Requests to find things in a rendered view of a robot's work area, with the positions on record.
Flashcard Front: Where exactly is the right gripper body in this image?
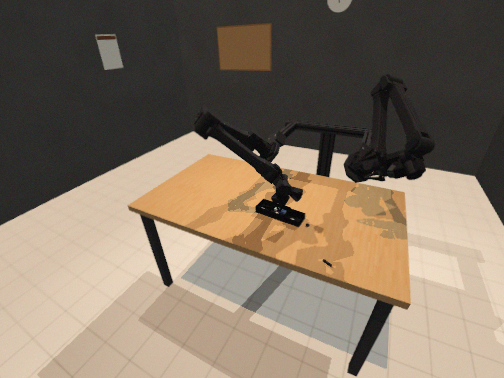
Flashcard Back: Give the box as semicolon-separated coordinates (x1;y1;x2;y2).
271;189;290;204

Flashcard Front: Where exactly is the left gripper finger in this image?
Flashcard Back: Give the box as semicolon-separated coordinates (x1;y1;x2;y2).
364;170;384;182
358;147;377;161

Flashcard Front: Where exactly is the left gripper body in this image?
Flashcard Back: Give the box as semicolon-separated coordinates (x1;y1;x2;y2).
374;147;401;181

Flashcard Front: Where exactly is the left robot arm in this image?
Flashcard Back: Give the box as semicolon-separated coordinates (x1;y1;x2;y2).
348;74;435;180

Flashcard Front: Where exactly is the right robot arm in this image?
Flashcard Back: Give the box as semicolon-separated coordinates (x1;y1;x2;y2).
194;105;303;202

